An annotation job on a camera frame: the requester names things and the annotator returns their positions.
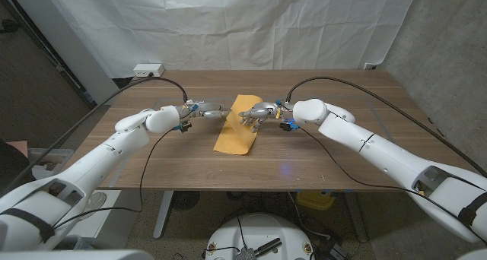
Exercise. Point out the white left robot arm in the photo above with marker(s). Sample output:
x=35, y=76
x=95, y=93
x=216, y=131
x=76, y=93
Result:
x=87, y=168

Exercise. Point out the yellow object under table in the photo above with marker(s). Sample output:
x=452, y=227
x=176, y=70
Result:
x=314, y=201

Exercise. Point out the white power strip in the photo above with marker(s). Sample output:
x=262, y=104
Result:
x=148, y=70

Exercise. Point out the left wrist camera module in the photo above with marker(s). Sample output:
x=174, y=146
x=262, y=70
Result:
x=182, y=127

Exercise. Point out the grey table leg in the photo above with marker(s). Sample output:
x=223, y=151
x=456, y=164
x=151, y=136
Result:
x=357, y=218

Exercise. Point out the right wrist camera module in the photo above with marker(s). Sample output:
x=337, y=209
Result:
x=290, y=125

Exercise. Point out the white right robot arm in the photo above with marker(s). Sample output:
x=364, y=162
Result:
x=392, y=157

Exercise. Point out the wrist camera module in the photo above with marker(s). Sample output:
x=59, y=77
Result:
x=290, y=125
x=182, y=127

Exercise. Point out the white wrinkled backdrop sheet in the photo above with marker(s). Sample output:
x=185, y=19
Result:
x=228, y=24

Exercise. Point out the person in black clothes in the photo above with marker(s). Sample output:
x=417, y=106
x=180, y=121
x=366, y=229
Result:
x=11, y=165

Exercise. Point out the black tool on torso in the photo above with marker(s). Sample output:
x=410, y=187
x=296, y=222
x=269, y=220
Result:
x=266, y=246

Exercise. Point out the white sneaker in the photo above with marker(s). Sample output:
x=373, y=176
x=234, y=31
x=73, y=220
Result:
x=96, y=202

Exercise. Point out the white table leg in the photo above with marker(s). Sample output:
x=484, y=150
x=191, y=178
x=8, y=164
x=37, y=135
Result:
x=163, y=214

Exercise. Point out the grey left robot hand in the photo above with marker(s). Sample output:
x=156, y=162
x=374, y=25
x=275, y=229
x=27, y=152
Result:
x=205, y=110

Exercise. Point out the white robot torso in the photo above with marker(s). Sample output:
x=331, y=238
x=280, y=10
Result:
x=262, y=229

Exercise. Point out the clear plastic storage bin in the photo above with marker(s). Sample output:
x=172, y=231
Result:
x=53, y=155

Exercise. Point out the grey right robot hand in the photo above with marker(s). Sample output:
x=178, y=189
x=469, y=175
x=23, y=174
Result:
x=266, y=111

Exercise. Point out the black round fan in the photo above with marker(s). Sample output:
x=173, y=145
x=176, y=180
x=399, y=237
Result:
x=185, y=200

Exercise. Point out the orange origami paper sheet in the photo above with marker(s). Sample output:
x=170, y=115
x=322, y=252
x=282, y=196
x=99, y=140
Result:
x=236, y=138

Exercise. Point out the floor power strip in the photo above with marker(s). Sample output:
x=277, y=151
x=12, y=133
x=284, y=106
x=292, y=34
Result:
x=338, y=252

